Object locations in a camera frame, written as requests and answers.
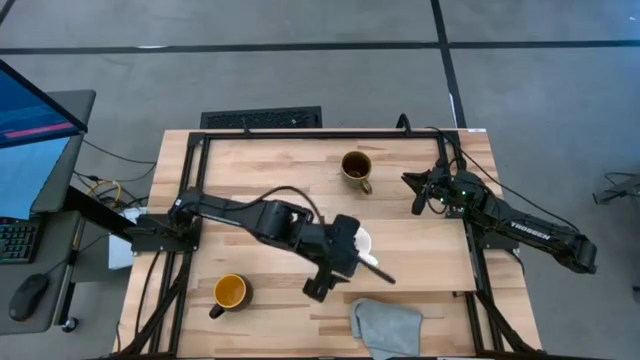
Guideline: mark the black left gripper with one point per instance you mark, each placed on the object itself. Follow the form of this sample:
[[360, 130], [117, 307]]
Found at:
[[340, 245]]

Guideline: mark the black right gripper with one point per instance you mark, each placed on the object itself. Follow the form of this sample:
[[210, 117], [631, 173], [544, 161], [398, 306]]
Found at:
[[450, 190]]

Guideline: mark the white ceramic mug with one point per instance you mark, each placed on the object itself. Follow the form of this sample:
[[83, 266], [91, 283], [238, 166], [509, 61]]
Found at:
[[365, 242]]

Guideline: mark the olive green glazed mug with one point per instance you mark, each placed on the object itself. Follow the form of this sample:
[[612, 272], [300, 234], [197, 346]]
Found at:
[[356, 167]]

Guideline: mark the black mug yellow inside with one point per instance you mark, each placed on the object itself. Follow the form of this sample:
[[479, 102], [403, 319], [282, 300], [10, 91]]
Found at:
[[230, 291]]

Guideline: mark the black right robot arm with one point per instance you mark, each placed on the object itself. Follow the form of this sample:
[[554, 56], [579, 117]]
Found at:
[[530, 230]]

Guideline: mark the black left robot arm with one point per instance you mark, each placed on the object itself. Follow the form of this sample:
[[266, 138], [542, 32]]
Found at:
[[270, 220]]

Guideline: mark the wooden shelf board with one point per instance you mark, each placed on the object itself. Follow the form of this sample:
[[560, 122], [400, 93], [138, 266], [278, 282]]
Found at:
[[425, 255]]

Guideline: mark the grey terry cloth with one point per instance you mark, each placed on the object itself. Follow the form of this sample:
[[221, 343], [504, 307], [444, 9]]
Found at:
[[387, 327]]

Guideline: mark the black floor vent grille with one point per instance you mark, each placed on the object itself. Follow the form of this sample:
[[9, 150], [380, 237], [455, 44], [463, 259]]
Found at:
[[260, 119]]

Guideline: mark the black stand base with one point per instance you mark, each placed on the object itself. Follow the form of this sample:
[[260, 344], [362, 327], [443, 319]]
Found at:
[[625, 190]]

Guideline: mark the white box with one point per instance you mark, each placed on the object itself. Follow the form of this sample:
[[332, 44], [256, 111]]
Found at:
[[120, 250]]

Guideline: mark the black desk support beam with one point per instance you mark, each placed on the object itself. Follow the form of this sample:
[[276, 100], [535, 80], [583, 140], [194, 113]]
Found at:
[[95, 210]]

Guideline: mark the black desk caster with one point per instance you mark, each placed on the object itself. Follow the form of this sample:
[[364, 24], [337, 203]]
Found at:
[[70, 325]]

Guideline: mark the grey computer desk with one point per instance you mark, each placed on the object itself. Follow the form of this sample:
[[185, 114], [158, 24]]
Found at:
[[52, 260]]

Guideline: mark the black computer mouse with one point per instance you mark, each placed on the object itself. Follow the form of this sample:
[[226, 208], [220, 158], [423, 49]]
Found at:
[[27, 297]]

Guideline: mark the black keyboard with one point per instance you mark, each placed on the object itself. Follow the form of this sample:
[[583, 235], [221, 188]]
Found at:
[[17, 240]]

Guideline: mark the monitor with pale screen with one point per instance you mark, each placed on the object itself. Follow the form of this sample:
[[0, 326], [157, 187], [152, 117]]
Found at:
[[20, 175]]

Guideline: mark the monitor with red bar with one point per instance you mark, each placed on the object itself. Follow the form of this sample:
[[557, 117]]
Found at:
[[30, 110]]

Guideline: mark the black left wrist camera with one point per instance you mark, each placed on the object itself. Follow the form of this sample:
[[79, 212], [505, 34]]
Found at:
[[320, 287]]

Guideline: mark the black aluminium table frame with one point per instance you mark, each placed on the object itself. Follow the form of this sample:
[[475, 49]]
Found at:
[[300, 135]]

